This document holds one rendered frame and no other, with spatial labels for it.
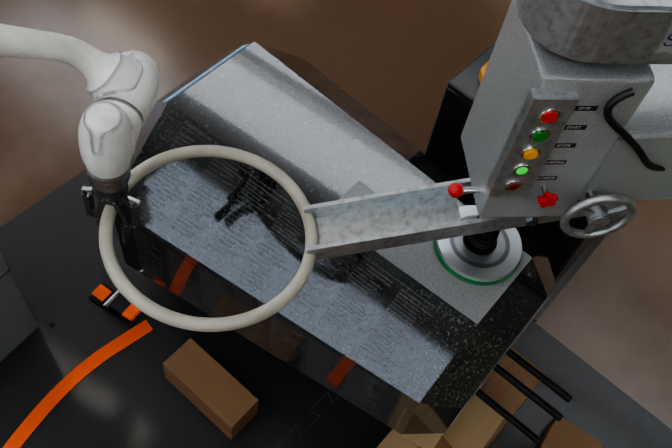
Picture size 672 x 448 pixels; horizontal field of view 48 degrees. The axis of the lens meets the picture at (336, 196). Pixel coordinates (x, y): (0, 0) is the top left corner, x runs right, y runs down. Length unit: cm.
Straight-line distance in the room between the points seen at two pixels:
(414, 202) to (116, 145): 69
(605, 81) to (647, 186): 39
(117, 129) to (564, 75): 82
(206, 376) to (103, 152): 108
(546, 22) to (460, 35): 240
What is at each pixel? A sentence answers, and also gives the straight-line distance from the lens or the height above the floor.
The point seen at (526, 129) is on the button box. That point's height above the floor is 144.
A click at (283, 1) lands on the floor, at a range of 365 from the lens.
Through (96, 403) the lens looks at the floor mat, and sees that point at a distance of 258.
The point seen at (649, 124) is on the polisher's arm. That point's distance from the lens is 152.
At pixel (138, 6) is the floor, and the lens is 363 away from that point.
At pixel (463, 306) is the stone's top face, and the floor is 83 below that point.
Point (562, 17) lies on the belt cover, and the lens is 123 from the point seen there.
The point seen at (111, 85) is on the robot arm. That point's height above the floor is 122.
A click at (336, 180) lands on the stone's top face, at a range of 195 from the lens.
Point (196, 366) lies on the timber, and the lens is 245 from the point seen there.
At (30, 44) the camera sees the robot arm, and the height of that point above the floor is 134.
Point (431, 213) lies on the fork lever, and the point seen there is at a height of 97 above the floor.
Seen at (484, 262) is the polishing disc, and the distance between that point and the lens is 187.
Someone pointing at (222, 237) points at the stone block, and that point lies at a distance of 202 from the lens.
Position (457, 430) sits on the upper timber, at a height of 20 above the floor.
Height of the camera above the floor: 241
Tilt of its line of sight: 55 degrees down
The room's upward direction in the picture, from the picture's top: 10 degrees clockwise
